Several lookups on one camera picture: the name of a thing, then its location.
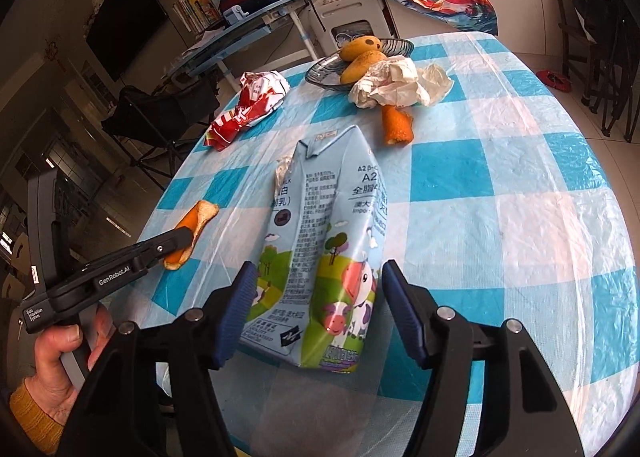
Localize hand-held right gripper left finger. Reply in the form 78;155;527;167
57;261;258;457

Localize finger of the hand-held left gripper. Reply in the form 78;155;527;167
132;228;194;271

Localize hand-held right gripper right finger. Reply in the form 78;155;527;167
382;259;586;457

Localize orange peel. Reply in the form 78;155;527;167
382;104;415;147
163;200;220;272

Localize light blue milk carton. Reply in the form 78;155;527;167
240;124;390;374

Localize person's left forearm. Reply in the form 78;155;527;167
7;377;66;457

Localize person's left hand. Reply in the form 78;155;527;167
24;303;116;427

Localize black folding chair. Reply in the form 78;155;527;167
99;76;221;189

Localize blue white checkered tablecloth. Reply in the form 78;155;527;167
117;32;634;457

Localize red snack wrapper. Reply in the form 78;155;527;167
203;70;290;152

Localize glass top desk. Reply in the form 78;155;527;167
167;0;322;89

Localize black flat television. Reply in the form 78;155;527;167
84;0;169;83

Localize crumpled white paper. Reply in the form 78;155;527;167
348;59;454;111

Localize stack of books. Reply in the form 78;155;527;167
173;0;224;34

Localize dark glass fruit plate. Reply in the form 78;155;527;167
305;37;415;89

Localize red slippers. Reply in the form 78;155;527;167
535;69;571;91

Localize white plastic stool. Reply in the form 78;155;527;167
307;0;397;46

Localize dark wooden chair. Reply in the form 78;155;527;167
534;0;597;84

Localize black jacket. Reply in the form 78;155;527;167
570;0;627;44

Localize red knot wall ornament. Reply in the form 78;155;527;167
42;39;69;71

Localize black folding frame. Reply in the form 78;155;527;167
584;1;634;144

